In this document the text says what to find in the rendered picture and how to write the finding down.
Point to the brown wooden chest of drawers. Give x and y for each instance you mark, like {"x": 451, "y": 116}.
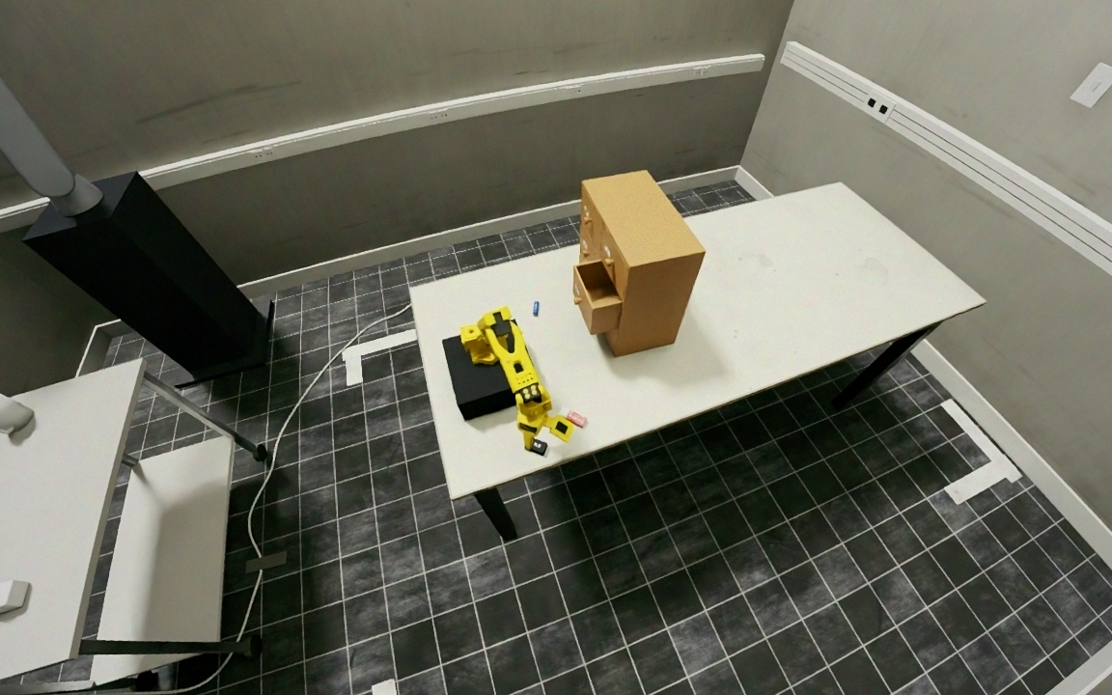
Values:
{"x": 663, "y": 256}

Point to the red and white eraser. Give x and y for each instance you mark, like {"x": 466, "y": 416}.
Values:
{"x": 573, "y": 417}

